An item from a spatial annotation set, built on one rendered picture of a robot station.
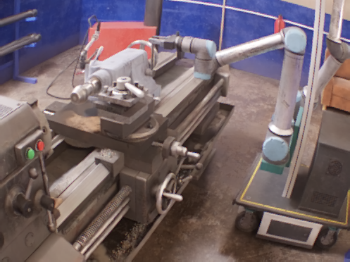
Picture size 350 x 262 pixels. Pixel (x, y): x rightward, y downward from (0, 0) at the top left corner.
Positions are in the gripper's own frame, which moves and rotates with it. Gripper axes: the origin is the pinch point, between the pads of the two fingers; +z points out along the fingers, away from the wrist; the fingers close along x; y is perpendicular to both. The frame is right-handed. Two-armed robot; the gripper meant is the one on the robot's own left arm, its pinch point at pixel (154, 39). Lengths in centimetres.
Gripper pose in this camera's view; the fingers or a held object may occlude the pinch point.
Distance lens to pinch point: 211.3
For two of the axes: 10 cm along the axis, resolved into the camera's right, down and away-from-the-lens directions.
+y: 0.4, -8.4, -5.4
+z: -9.3, -2.3, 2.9
